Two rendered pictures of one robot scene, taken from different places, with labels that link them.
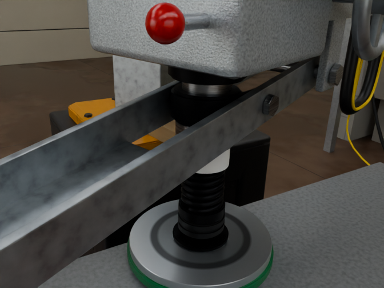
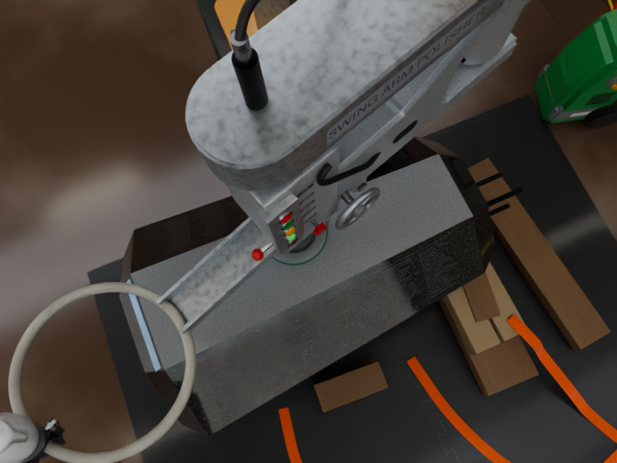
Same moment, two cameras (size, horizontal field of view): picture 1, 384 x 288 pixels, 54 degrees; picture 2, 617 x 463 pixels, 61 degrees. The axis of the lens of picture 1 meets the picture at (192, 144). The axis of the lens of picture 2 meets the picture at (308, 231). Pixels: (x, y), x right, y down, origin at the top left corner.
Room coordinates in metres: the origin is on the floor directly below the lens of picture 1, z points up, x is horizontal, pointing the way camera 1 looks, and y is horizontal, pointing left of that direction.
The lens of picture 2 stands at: (0.05, -0.22, 2.50)
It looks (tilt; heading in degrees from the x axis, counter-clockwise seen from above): 74 degrees down; 20
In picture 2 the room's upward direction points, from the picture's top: 10 degrees counter-clockwise
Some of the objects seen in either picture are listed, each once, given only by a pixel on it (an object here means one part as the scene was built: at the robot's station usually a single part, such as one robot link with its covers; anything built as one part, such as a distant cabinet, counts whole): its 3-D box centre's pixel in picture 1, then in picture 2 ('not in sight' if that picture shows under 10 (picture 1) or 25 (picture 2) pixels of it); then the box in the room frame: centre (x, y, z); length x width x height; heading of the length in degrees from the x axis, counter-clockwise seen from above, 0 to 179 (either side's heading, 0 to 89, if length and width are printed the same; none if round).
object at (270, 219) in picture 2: not in sight; (285, 226); (0.35, -0.06, 1.37); 0.08 x 0.03 x 0.28; 141
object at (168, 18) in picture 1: (183, 22); (263, 249); (0.33, 0.01, 1.17); 0.08 x 0.03 x 0.03; 141
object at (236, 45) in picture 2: not in sight; (249, 72); (0.47, -0.02, 1.78); 0.04 x 0.04 x 0.17
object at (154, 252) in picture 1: (200, 238); (293, 231); (0.47, -0.02, 0.85); 0.21 x 0.21 x 0.01
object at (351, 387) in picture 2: not in sight; (351, 386); (0.02, -0.30, 0.07); 0.30 x 0.12 x 0.12; 120
